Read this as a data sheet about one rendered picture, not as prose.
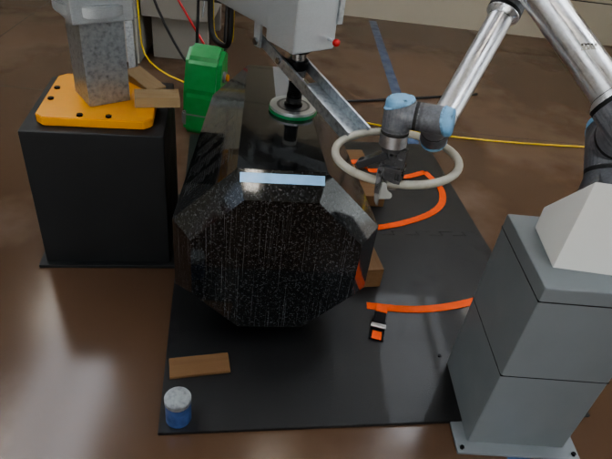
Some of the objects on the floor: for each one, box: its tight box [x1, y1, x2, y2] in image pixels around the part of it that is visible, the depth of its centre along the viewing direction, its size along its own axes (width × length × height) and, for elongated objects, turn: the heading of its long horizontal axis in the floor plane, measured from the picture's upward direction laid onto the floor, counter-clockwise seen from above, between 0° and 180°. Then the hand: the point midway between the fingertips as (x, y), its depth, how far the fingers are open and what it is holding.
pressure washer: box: [182, 0, 230, 134], centre depth 384 cm, size 35×35×87 cm
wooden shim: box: [168, 352, 230, 380], centre depth 231 cm, size 25×10×2 cm, turn 95°
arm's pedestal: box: [438, 214, 612, 459], centre depth 209 cm, size 50×50×85 cm
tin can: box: [164, 386, 191, 429], centre depth 207 cm, size 10×10×13 cm
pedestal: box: [17, 77, 180, 269], centre depth 279 cm, size 66×66×74 cm
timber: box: [364, 248, 384, 287], centre depth 291 cm, size 30×12×12 cm, turn 3°
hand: (377, 198), depth 189 cm, fingers closed on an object, 5 cm apart
